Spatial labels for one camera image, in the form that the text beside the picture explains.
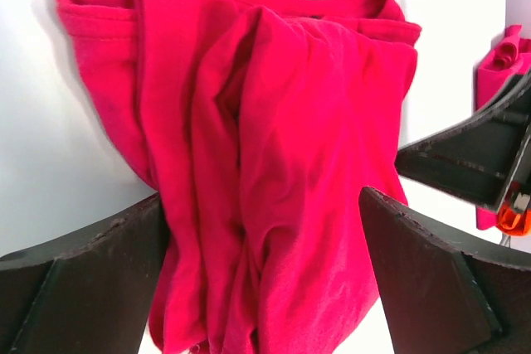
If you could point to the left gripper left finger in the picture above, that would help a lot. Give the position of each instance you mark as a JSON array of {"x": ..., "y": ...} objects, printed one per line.
[{"x": 89, "y": 291}]

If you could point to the folded magenta t shirt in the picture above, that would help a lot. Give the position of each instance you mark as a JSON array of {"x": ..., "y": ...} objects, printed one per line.
[{"x": 510, "y": 56}]

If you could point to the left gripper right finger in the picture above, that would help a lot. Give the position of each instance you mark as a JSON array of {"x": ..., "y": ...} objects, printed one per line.
[{"x": 443, "y": 290}]

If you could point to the crimson red t shirt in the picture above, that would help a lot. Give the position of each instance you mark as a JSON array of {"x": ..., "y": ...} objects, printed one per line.
[{"x": 258, "y": 122}]

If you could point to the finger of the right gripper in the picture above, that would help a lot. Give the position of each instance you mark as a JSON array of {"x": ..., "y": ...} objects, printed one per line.
[{"x": 485, "y": 159}]

